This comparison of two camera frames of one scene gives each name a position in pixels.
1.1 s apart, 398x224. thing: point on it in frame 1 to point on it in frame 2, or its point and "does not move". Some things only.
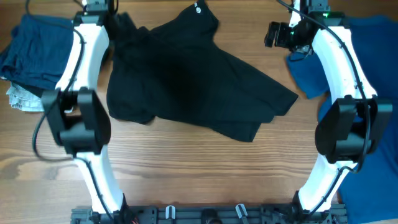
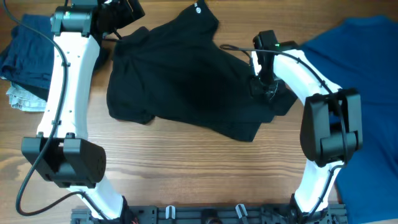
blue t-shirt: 370,195 does not move
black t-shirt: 181,71 does not move
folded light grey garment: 20,99 does not move
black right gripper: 280,42 to 255,88
